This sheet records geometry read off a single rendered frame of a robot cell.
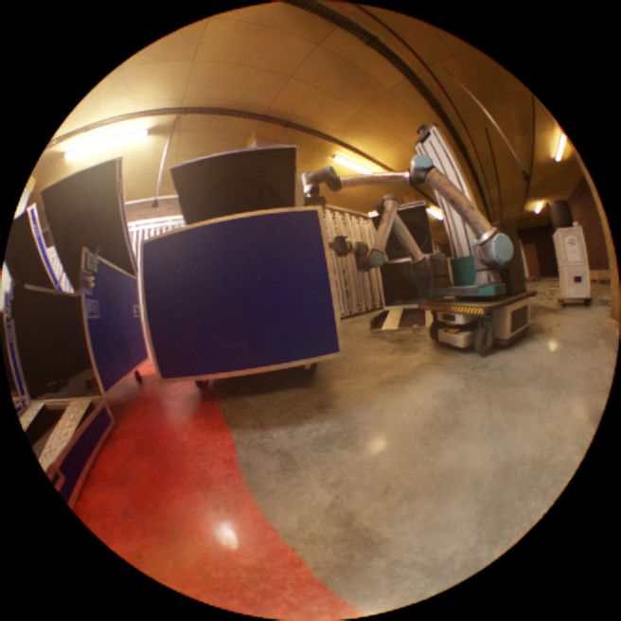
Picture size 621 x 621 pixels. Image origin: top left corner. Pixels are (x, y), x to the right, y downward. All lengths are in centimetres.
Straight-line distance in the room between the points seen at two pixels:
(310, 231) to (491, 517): 123
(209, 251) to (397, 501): 115
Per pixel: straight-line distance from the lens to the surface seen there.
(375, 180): 130
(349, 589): 49
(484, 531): 56
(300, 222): 100
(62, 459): 93
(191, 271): 101
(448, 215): 172
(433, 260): 159
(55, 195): 222
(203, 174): 177
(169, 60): 298
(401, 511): 54
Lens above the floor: 48
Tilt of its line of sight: 4 degrees down
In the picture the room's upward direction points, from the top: 9 degrees counter-clockwise
